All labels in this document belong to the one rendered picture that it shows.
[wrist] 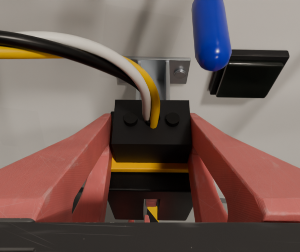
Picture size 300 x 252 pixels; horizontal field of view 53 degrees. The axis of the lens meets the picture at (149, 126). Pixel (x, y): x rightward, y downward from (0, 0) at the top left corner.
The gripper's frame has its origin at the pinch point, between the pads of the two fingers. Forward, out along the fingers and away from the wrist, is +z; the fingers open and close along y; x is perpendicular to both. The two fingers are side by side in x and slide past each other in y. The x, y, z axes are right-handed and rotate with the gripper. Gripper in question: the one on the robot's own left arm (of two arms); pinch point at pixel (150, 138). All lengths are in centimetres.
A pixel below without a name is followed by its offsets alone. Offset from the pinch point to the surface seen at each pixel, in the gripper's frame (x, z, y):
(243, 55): -0.6, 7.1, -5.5
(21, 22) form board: -2.6, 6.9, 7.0
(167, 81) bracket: 0.7, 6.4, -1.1
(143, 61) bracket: 0.1, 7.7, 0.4
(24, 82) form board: 2.3, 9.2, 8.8
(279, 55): -0.6, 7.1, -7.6
